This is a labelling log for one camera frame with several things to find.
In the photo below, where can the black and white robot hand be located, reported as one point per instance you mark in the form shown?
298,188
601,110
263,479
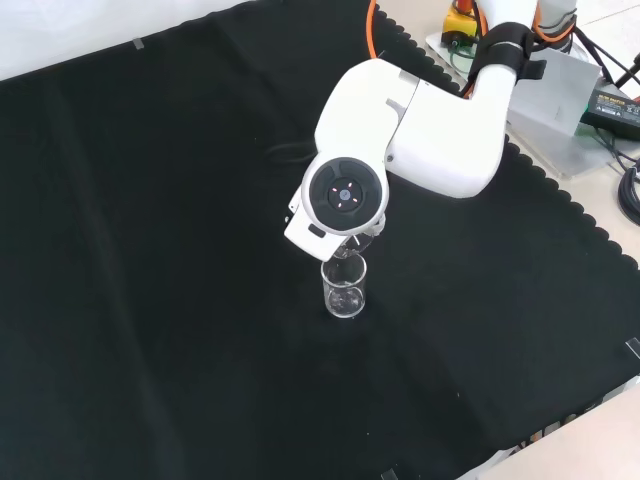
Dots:
307,235

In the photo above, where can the smaller clear glass beaker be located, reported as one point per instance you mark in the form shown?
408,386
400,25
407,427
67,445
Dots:
357,246

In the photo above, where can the clear 200 ml glass beaker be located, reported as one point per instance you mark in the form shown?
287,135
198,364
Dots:
345,300

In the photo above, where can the black bench cloth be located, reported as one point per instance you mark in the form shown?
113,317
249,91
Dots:
150,250

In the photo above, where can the grey tape piece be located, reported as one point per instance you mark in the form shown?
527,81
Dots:
138,44
391,475
633,348

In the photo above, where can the yellow stop button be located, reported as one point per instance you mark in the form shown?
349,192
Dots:
457,22

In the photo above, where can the black power adapter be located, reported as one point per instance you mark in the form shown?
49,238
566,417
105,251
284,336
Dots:
612,107

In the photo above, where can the pale board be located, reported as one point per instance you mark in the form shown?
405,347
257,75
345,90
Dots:
575,450

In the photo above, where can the grey metal base plate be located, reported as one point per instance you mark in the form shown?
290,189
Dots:
575,155

